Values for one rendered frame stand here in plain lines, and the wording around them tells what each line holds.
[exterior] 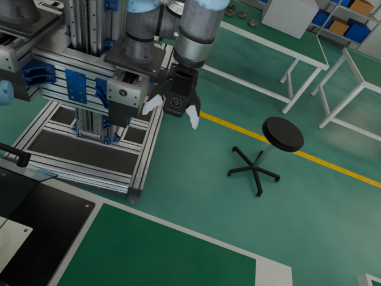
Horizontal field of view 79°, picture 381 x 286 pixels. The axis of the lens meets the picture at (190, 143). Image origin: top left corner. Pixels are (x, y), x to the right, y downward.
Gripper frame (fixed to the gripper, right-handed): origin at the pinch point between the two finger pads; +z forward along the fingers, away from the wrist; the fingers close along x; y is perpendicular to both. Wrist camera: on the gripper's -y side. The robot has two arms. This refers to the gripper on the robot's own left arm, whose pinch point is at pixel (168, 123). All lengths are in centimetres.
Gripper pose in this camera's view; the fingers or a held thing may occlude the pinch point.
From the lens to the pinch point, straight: 63.2
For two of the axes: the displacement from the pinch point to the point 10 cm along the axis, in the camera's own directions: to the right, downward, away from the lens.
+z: -2.8, 6.3, 7.2
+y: 1.0, -7.3, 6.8
